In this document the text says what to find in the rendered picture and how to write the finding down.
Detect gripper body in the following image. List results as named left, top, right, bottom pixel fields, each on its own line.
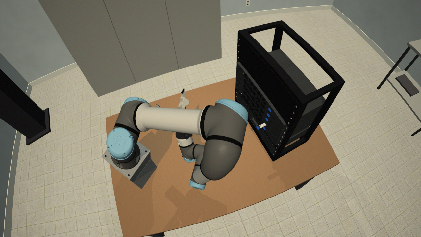
left=176, top=132, right=192, bottom=139

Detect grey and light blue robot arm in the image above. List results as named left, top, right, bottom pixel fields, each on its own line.
left=106, top=97, right=248, bottom=190

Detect black server rack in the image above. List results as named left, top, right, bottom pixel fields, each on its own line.
left=235, top=20, right=345, bottom=162

